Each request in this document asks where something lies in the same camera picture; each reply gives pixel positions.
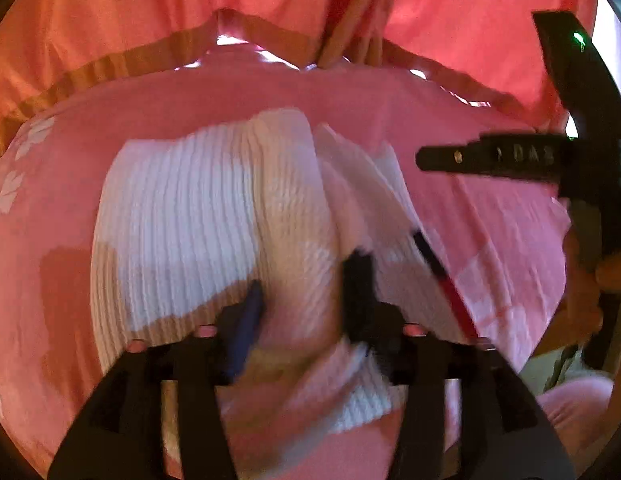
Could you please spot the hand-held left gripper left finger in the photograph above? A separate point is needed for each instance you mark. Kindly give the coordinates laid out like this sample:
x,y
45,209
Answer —
x,y
248,320

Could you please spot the white red black knit sweater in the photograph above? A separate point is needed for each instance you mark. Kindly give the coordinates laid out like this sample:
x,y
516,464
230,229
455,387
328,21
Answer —
x,y
190,210

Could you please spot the person's right hand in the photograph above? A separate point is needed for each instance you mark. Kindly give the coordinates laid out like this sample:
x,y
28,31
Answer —
x,y
578,285

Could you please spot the pink cloth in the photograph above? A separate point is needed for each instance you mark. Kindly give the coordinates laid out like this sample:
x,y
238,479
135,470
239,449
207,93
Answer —
x,y
575,402

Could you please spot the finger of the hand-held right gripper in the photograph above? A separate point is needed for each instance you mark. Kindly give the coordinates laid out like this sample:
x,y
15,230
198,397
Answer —
x,y
490,157

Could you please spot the orange curtain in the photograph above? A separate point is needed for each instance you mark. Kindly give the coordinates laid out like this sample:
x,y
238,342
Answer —
x,y
465,15
115,10

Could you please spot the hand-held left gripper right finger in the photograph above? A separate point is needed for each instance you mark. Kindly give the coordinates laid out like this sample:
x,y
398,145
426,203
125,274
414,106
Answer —
x,y
358,290

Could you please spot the pink patterned bed blanket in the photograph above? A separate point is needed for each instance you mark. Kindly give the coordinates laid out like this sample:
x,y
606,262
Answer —
x,y
440,110

